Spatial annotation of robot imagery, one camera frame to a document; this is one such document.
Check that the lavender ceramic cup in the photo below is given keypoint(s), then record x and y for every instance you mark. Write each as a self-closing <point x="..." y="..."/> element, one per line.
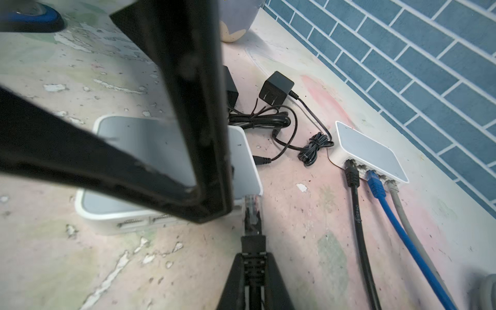
<point x="236" y="17"/>

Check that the black power adapter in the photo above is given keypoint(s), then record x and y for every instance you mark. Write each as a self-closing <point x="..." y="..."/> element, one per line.
<point x="265" y="118"/>
<point x="275" y="91"/>

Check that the grey ethernet cable long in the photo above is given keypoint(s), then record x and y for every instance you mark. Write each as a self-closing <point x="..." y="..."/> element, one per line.
<point x="394" y="192"/>

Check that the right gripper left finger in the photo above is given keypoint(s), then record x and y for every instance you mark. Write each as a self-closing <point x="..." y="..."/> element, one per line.
<point x="233" y="294"/>

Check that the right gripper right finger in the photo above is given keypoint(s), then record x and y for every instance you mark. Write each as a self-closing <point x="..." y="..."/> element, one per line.
<point x="276" y="294"/>

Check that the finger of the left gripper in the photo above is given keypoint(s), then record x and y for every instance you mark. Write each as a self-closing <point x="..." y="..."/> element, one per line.
<point x="36" y="144"/>
<point x="183" y="40"/>

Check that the blue black handheld tool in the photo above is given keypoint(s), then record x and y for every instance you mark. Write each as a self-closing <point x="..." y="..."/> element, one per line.
<point x="30" y="17"/>

